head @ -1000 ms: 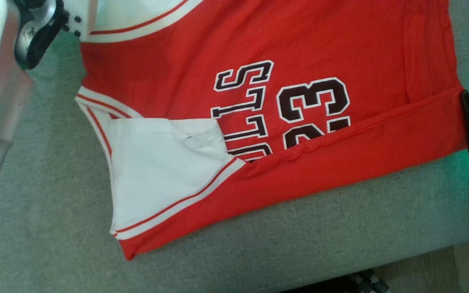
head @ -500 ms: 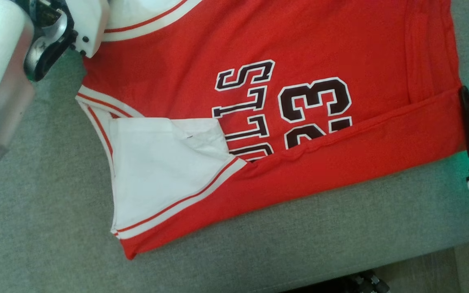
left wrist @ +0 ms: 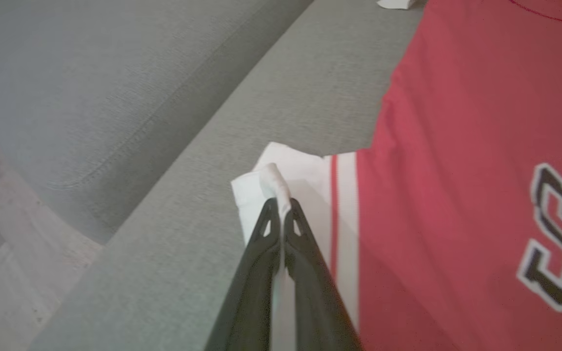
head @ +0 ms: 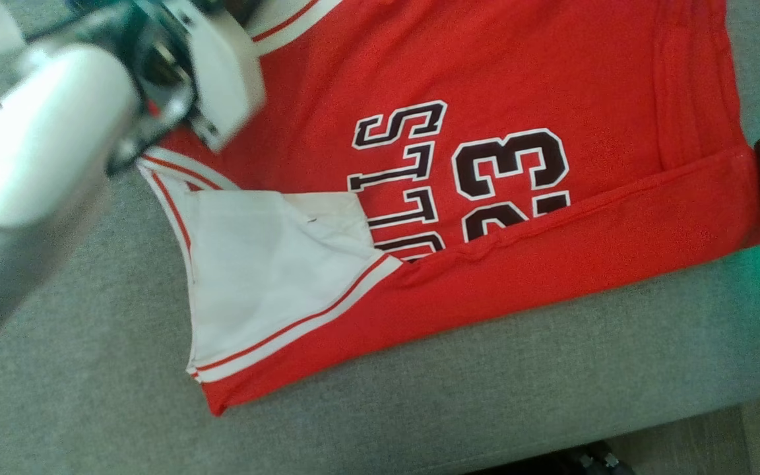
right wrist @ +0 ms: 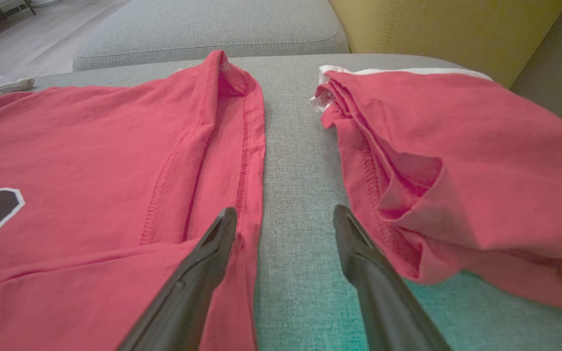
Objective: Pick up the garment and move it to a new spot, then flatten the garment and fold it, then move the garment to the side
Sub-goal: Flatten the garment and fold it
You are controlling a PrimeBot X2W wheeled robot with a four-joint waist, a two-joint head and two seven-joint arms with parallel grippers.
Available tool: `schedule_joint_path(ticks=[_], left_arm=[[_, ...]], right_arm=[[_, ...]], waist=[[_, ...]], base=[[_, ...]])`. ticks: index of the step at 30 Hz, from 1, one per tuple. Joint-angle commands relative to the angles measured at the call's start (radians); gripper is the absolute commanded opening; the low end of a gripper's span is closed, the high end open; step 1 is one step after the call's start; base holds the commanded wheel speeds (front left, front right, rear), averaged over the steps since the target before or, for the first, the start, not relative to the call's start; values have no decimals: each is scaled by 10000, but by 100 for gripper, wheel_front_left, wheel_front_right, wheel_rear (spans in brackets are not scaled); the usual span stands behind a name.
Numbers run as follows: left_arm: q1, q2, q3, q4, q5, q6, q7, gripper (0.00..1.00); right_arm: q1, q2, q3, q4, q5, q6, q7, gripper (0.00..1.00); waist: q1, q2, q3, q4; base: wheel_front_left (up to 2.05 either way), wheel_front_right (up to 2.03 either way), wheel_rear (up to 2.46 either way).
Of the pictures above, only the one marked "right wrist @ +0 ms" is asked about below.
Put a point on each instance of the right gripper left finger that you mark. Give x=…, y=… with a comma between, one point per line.
x=188, y=292

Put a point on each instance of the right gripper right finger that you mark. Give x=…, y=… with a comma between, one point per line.
x=383, y=302

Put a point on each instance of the red jersey with white sleeves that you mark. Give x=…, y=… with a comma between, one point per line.
x=90, y=146

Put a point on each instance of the red garment with white trim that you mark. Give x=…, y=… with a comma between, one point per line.
x=481, y=146

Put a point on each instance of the large grey sofa seat cushion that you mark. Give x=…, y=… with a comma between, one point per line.
x=300, y=195

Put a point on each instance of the small grey sofa cushion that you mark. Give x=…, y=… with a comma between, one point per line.
x=203, y=29

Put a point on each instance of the yellow sofa cushion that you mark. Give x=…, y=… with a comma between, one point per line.
x=456, y=29

